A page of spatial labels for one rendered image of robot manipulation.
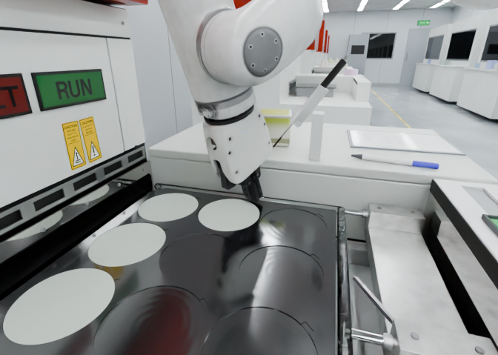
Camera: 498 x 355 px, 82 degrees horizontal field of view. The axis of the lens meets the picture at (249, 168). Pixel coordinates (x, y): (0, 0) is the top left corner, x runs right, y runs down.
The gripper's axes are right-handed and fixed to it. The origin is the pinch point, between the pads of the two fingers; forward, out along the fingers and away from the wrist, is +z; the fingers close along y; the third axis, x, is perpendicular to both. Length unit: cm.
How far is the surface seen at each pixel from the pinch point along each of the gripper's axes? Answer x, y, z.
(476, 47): 52, 807, 250
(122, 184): 18.6, -13.4, -4.9
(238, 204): 0.7, -3.2, 1.5
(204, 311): -12.0, -20.8, -4.8
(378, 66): 396, 1164, 442
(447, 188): -26.5, 14.0, 1.4
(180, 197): 10.9, -7.9, -0.1
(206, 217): 1.9, -9.3, -0.6
